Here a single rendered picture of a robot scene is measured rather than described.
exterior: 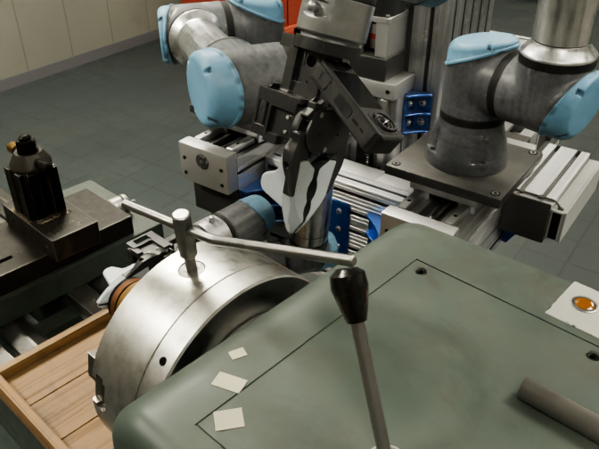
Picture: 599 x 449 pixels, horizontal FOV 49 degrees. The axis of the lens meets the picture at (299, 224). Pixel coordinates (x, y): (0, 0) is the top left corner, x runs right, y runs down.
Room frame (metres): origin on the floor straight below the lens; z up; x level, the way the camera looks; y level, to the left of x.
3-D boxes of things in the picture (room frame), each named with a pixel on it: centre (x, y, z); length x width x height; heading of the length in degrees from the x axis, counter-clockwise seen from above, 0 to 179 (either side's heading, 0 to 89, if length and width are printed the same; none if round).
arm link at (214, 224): (0.95, 0.16, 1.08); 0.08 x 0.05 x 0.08; 47
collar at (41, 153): (1.15, 0.53, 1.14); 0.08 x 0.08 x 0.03
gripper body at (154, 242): (0.90, 0.22, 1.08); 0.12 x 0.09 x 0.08; 137
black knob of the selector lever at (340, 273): (0.42, -0.04, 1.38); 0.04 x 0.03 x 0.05; 47
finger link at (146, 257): (0.84, 0.24, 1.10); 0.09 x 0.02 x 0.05; 137
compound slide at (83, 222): (1.13, 0.51, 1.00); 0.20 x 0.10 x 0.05; 47
